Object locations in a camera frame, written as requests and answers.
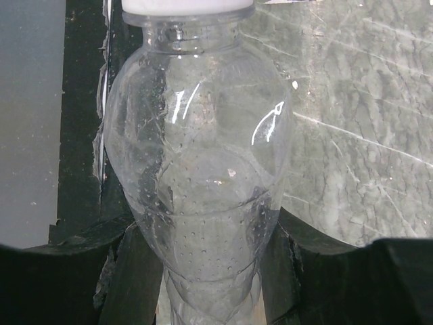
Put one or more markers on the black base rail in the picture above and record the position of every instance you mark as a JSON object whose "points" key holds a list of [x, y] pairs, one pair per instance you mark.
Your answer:
{"points": [[88, 190]]}

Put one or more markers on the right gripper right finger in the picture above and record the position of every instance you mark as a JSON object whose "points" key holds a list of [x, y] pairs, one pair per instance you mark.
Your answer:
{"points": [[309, 277]]}

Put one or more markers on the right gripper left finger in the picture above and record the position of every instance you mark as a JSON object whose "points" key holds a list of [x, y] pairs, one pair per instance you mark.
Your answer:
{"points": [[104, 275]]}

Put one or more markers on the clear bottle blue cap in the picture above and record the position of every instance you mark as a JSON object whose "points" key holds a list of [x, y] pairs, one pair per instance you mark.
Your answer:
{"points": [[197, 128]]}

